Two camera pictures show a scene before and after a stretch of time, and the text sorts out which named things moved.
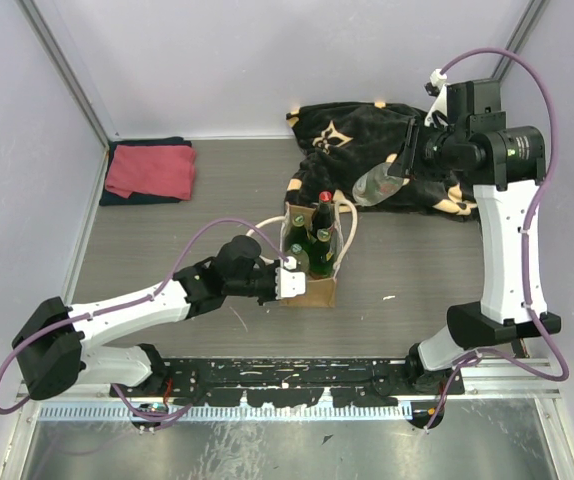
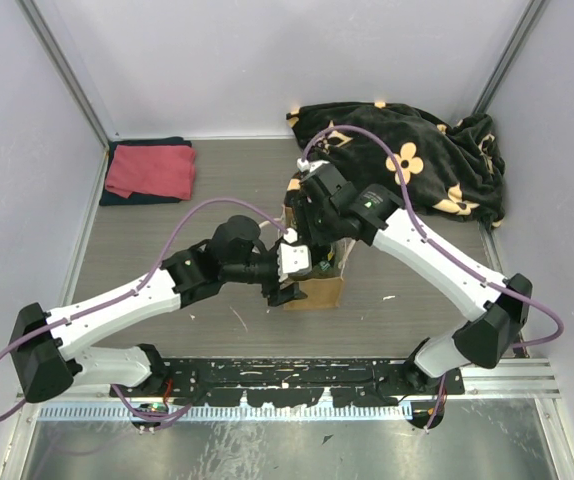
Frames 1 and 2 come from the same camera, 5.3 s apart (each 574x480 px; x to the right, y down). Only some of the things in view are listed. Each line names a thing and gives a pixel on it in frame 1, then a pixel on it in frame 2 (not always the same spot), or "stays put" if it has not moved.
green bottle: x=321 y=259 stays put
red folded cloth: x=159 y=170 stays put
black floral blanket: x=332 y=144 stays put
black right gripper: x=404 y=165 → x=303 y=218
